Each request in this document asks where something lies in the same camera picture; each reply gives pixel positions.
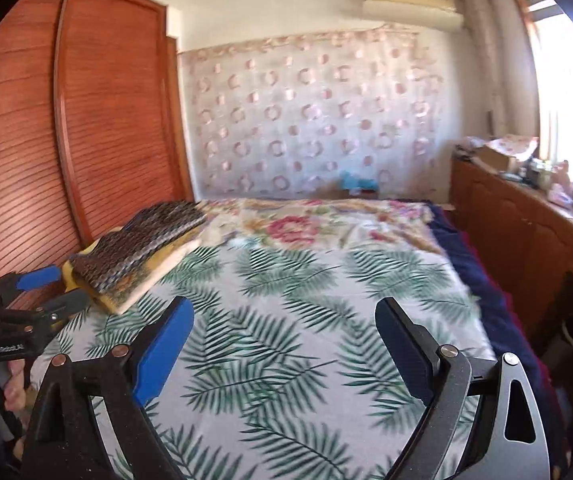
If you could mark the pink figurine on sill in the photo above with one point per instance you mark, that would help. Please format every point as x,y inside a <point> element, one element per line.
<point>560,188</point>

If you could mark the floral quilt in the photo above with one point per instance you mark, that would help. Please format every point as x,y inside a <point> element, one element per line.
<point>318,225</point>

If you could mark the navy blue blanket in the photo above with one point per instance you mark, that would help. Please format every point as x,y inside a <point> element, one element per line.
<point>502,326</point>

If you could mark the yellow plush toy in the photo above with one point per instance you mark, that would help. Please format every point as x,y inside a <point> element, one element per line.
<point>71,278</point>

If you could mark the wooden sideboard cabinet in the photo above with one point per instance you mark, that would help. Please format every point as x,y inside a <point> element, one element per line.
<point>524,242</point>

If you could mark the pink circle sheer curtain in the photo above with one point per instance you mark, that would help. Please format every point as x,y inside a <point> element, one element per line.
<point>300,116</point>

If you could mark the white wall air conditioner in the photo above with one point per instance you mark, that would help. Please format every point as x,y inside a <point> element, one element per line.
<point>437,14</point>

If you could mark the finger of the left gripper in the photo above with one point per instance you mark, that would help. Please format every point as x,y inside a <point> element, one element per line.
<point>54,314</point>

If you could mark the window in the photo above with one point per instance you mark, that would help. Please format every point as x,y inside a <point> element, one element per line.
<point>550,33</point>

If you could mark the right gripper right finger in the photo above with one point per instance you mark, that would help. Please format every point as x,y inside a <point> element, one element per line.
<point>507,438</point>

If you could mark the wooden louvered wardrobe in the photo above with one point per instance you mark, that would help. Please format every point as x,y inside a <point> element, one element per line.
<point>90,126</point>

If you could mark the navy patterned silk shirt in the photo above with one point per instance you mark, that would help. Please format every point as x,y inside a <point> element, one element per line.
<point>119,252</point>

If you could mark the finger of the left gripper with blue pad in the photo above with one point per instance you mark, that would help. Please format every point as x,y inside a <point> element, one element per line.
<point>14,284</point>

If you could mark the palm leaf bedsheet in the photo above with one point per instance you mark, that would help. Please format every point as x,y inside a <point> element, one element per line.
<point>284,375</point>

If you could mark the blue toy at headboard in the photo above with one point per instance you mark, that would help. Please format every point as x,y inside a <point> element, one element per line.
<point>358,187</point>

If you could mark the mustard patterned folded cloth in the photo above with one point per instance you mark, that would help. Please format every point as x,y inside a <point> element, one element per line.
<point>132,287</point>

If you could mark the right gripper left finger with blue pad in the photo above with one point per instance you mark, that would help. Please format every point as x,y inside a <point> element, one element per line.
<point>64,441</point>

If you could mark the cardboard box on sideboard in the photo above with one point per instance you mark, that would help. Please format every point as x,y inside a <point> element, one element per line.
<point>507,154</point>

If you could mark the beige window drape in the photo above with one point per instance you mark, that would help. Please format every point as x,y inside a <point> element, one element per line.
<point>500,36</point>

